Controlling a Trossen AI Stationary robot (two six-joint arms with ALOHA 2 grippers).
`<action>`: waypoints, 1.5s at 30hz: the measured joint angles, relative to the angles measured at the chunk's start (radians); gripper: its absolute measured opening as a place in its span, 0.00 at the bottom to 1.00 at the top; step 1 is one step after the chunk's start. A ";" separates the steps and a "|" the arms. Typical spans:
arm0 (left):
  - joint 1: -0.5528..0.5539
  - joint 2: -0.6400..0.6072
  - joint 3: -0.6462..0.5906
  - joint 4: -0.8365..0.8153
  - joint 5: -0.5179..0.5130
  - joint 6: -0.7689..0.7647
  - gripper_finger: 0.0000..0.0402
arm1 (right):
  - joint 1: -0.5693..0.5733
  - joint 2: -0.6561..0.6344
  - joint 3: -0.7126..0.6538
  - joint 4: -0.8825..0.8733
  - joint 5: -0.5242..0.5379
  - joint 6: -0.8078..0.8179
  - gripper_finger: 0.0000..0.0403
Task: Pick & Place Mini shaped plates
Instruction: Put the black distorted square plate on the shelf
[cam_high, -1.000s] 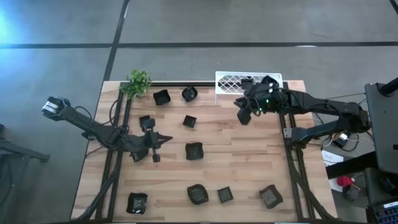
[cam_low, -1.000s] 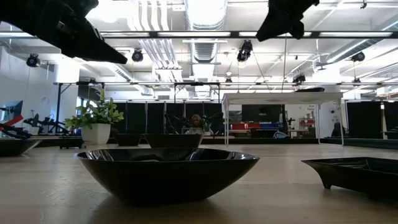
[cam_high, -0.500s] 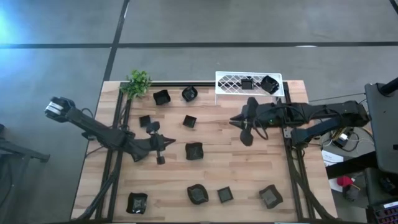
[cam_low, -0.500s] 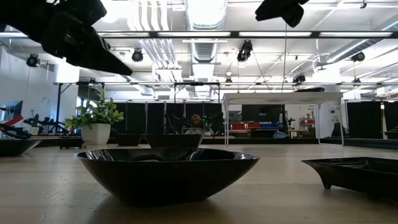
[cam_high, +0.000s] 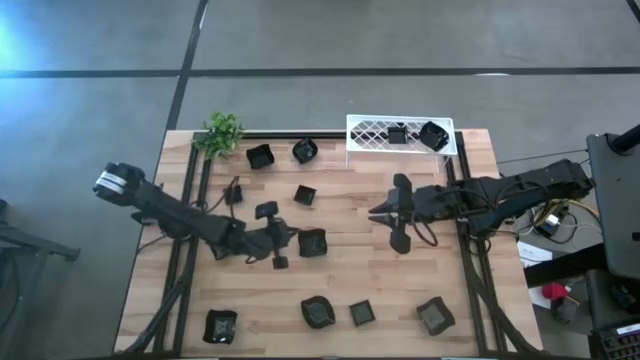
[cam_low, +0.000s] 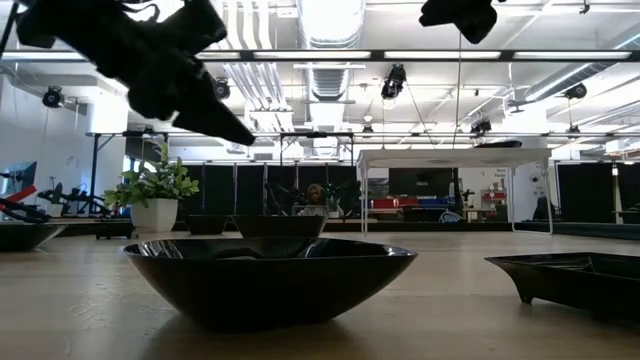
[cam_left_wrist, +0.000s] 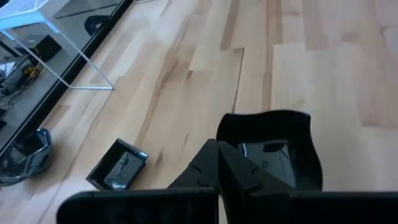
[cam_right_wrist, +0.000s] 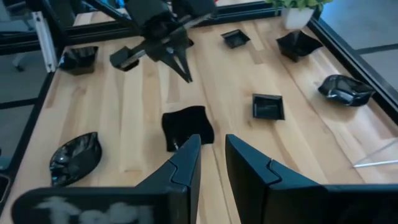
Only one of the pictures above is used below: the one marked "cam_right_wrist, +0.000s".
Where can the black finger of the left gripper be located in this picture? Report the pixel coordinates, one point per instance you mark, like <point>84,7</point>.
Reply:
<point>185,62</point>
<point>174,65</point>

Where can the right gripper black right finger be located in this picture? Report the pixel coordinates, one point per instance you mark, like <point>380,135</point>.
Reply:
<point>248,174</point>

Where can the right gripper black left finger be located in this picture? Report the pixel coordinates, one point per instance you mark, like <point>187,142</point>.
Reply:
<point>189,168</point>

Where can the black wavy square plate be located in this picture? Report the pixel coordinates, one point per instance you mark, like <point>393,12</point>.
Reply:
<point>79,60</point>
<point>186,124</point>

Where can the small black square plate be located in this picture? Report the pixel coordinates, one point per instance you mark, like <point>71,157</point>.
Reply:
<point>268,107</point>

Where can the black leaf-shaped plate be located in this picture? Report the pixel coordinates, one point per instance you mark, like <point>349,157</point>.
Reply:
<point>74,158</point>

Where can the black round cup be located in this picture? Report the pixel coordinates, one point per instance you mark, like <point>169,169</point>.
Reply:
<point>345,90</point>

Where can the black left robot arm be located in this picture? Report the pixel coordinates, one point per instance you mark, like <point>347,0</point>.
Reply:
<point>146,12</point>

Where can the small black cube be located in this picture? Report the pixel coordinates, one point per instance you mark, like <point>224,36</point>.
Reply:
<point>235,39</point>

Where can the black flared square plate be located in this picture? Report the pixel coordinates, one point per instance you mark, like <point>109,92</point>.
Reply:
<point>298,46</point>

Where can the green plant in white pot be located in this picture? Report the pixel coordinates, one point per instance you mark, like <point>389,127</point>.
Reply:
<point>295,18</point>

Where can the silver aluminium frame post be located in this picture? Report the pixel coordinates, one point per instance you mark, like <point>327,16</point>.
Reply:
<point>45,43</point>

